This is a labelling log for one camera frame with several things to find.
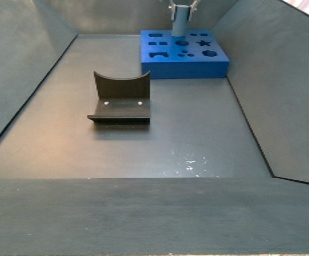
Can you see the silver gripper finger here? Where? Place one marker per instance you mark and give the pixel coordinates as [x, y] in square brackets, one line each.
[172, 7]
[194, 7]

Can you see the light blue oval cylinder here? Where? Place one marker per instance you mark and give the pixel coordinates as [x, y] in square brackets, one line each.
[180, 22]

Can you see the blue foam shape board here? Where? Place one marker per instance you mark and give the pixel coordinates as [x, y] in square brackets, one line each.
[190, 57]

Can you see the black curved fixture stand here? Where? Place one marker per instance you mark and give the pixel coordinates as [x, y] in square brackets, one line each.
[124, 99]

